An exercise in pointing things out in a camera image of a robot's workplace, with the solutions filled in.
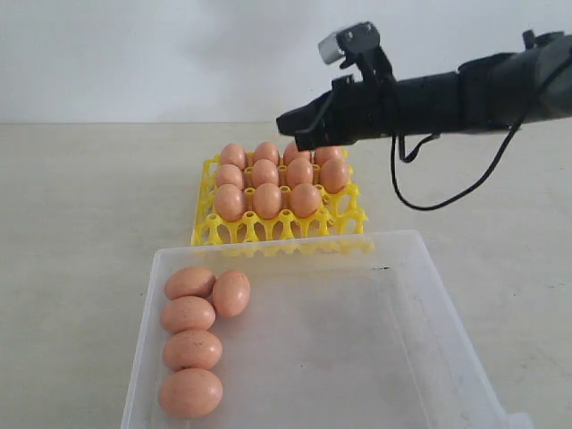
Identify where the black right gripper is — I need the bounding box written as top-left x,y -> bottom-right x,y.
276,75 -> 401,151

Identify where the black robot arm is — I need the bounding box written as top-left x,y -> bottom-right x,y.
276,21 -> 571,150

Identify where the yellow plastic egg tray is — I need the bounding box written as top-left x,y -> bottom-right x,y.
190,155 -> 367,253

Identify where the clear plastic bin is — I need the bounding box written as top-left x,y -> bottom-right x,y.
122,231 -> 532,428

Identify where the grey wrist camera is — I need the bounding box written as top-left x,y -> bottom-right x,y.
318,21 -> 394,84

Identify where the black cable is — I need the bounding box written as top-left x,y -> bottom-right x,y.
391,66 -> 572,212

